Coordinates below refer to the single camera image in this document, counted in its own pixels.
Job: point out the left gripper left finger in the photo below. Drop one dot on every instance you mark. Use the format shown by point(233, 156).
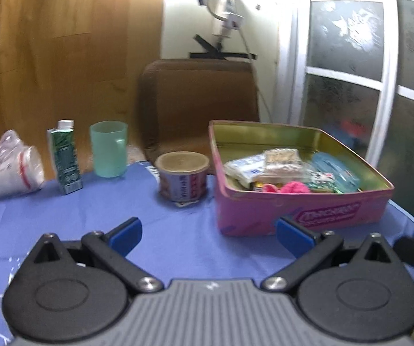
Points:
point(109, 251)

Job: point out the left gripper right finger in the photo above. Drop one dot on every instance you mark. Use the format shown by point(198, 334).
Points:
point(312, 251)

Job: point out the pink fluffy object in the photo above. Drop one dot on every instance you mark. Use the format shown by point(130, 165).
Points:
point(293, 187)

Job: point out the white wet wipes pack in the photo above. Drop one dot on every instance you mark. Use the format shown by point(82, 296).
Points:
point(246, 170)

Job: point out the green patterned pocket tissue pack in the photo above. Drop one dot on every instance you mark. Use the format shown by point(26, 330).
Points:
point(320, 182)

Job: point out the blue plastic case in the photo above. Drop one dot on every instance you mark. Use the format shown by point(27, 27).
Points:
point(345, 180)

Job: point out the yellow ink refill box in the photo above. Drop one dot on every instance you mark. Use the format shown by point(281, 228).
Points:
point(258, 186)

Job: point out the bag of cotton swabs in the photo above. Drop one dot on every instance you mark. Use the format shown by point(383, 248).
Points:
point(283, 165)

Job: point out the blue patterned tablecloth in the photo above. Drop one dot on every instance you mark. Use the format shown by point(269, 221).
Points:
point(212, 297)

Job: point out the pink biscuit tin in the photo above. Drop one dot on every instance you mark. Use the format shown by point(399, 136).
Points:
point(244, 212)

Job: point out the peanut can with lid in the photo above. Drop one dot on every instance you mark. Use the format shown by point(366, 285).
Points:
point(182, 176)

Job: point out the teal plastic mug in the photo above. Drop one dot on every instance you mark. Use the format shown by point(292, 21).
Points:
point(109, 143)

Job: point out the green drink carton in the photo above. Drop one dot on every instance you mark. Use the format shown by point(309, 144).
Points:
point(61, 144)

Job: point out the bagged stack of paper cups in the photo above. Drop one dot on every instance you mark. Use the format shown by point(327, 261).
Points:
point(21, 167)

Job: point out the brown chair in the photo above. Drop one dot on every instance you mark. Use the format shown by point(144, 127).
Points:
point(178, 98)

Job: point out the frosted glass sliding door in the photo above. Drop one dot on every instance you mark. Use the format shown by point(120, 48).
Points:
point(347, 67)

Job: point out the white power strip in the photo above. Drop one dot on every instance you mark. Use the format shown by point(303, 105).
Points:
point(226, 19)

